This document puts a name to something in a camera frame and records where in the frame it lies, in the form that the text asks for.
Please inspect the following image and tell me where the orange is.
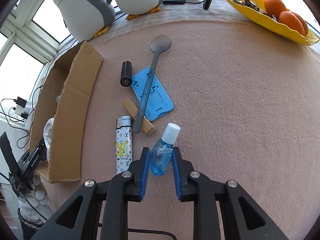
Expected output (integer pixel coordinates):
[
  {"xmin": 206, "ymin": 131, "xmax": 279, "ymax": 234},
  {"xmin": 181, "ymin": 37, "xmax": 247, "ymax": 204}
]
[
  {"xmin": 279, "ymin": 11, "xmax": 306, "ymax": 34},
  {"xmin": 289, "ymin": 11, "xmax": 309, "ymax": 35},
  {"xmin": 264, "ymin": 0, "xmax": 287, "ymax": 15}
]

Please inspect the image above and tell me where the brown cardboard box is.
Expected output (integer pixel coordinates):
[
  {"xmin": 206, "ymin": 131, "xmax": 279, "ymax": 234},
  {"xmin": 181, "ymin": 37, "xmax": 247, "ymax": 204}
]
[{"xmin": 29, "ymin": 40, "xmax": 104, "ymax": 183}]

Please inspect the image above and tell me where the pile of wrapped candies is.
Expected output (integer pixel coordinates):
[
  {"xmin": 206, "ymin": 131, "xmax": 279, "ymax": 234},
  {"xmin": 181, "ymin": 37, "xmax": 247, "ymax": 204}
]
[{"xmin": 231, "ymin": 0, "xmax": 278, "ymax": 20}]

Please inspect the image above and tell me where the small wooden block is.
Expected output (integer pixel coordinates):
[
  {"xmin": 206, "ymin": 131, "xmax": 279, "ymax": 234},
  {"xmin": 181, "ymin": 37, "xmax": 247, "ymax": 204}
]
[{"xmin": 122, "ymin": 98, "xmax": 157, "ymax": 136}]

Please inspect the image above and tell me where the white power adapter with cables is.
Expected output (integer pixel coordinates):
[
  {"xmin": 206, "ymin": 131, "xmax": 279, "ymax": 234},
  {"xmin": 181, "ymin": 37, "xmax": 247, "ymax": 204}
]
[{"xmin": 0, "ymin": 97, "xmax": 31, "ymax": 149}]

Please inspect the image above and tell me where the blue phone stand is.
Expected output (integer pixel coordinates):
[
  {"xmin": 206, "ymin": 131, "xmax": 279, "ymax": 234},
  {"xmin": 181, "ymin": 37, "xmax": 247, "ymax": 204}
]
[{"xmin": 131, "ymin": 66, "xmax": 174, "ymax": 121}]

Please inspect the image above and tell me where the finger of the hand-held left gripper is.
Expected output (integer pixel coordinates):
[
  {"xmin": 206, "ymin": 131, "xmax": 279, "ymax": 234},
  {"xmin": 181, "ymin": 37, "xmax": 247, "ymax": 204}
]
[{"xmin": 37, "ymin": 141, "xmax": 49, "ymax": 161}]

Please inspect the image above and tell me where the black lipstick tube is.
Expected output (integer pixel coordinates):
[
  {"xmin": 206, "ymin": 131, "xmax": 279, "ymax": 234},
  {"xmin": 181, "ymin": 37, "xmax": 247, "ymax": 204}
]
[{"xmin": 120, "ymin": 61, "xmax": 133, "ymax": 87}]

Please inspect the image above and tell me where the grey plastic spoon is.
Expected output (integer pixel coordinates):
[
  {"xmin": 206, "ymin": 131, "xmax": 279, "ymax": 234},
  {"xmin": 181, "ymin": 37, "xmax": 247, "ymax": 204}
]
[{"xmin": 132, "ymin": 35, "xmax": 172, "ymax": 134}]

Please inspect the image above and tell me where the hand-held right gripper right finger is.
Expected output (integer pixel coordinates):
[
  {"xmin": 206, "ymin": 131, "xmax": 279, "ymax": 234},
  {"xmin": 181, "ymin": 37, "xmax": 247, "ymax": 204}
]
[{"xmin": 172, "ymin": 146, "xmax": 290, "ymax": 240}]

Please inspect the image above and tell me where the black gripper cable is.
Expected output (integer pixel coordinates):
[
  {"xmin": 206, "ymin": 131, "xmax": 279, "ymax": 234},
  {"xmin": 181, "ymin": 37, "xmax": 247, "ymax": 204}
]
[{"xmin": 127, "ymin": 227, "xmax": 177, "ymax": 240}]

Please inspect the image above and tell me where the white power strip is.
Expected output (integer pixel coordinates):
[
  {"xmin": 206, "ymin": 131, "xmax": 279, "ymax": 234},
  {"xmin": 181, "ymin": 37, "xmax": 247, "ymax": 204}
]
[{"xmin": 14, "ymin": 99, "xmax": 35, "ymax": 122}]

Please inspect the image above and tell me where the pink felt blanket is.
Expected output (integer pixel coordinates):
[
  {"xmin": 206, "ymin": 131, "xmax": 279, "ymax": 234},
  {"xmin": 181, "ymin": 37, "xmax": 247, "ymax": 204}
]
[{"xmin": 47, "ymin": 17, "xmax": 320, "ymax": 240}]

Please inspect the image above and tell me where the white patterned lighter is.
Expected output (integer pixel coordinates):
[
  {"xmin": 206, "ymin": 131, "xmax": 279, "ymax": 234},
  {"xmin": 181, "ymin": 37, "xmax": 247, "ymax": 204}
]
[{"xmin": 115, "ymin": 116, "xmax": 134, "ymax": 175}]

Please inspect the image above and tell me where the blue bottle with white cap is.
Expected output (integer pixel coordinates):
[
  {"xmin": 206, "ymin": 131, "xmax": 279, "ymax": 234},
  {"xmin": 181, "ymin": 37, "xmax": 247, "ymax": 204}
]
[{"xmin": 149, "ymin": 122, "xmax": 181, "ymax": 176}]

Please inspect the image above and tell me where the white round plug-in device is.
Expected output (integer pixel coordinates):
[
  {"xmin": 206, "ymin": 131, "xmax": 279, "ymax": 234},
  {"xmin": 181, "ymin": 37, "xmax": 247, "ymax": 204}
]
[{"xmin": 44, "ymin": 117, "xmax": 55, "ymax": 150}]

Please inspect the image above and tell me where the white window frame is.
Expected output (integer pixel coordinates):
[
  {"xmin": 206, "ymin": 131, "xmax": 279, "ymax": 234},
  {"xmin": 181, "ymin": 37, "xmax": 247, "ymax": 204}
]
[{"xmin": 0, "ymin": 0, "xmax": 190, "ymax": 63}]

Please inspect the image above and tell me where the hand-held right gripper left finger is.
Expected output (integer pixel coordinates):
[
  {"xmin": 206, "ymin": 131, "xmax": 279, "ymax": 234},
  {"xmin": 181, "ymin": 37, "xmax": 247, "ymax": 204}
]
[{"xmin": 30, "ymin": 147, "xmax": 151, "ymax": 240}]

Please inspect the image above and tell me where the large penguin plush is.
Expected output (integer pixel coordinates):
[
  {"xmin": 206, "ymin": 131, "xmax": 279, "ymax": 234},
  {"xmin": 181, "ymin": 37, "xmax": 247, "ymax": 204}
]
[{"xmin": 47, "ymin": 0, "xmax": 117, "ymax": 42}]

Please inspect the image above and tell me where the beige plaid cloth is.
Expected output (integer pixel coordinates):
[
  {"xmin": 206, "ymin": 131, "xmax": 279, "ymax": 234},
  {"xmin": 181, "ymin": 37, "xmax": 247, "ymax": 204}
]
[{"xmin": 57, "ymin": 0, "xmax": 320, "ymax": 45}]

